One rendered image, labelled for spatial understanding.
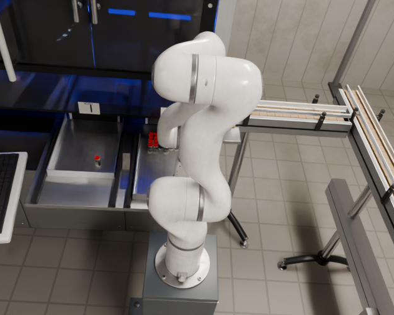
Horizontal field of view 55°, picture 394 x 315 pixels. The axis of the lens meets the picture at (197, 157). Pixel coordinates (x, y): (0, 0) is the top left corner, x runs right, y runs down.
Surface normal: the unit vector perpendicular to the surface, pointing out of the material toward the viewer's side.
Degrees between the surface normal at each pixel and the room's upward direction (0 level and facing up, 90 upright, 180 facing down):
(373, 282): 0
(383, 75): 90
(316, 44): 90
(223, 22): 90
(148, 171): 0
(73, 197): 0
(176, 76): 56
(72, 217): 90
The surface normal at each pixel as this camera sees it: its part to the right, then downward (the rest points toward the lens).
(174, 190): 0.07, -0.41
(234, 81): 0.08, 0.15
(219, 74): 0.09, -0.07
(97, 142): 0.11, -0.69
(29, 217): 0.02, 0.73
